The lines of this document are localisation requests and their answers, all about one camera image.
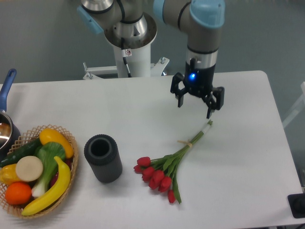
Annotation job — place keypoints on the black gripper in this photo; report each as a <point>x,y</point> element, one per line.
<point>198,82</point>

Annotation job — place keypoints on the red tulip bouquet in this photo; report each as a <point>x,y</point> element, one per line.
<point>161,173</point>

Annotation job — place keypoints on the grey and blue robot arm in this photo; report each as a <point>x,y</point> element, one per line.
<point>200,20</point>

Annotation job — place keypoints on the dark grey ribbed vase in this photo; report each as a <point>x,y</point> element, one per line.
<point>102,154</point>

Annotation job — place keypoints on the red fruit in basket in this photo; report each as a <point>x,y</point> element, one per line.
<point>68,162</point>

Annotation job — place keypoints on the black device at edge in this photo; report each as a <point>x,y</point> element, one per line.
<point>297,205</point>

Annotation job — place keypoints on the yellow squash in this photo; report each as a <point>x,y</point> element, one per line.
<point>51,135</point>

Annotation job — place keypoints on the green bok choy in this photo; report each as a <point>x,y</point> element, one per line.
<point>46,154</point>

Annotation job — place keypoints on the yellow banana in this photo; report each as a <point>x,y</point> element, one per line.
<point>54,193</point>

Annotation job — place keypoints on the woven wicker basket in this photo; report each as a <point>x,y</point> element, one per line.
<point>27,137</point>

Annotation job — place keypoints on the green cucumber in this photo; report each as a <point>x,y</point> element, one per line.
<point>27,149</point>

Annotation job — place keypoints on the beige round disc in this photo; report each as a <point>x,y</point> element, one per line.
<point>29,168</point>

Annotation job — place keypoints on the orange fruit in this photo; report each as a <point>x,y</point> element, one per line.
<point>18,193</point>

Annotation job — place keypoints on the yellow bell pepper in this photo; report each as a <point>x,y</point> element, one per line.
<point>8,175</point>

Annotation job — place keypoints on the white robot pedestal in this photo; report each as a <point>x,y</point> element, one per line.
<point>131,43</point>

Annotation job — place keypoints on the white frame at right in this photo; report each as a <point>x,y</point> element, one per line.
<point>296,108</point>

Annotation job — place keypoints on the blue handled saucepan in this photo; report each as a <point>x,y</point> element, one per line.
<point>9,133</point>

